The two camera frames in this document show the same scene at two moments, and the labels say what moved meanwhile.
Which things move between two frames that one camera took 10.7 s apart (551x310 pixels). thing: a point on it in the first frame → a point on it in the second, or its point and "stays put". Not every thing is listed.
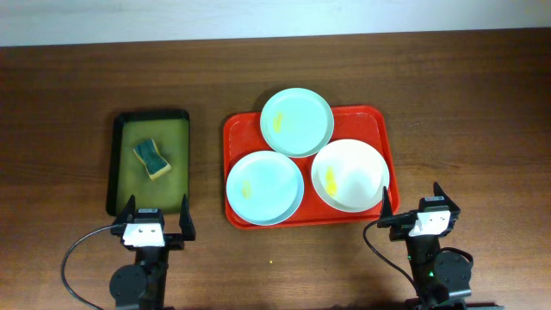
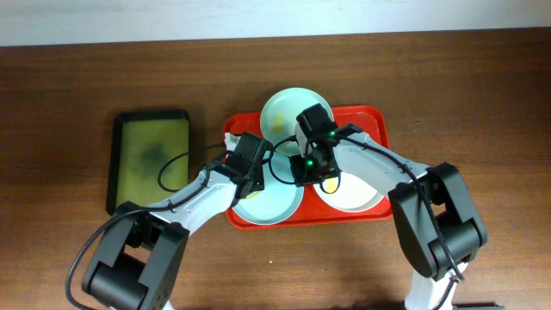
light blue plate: [265, 188] stays put
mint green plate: [297, 122] stays put
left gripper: [173, 240] → [251, 186]
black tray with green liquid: [148, 156] stays put
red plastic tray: [376, 124] stays put
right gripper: [394, 223] → [305, 176]
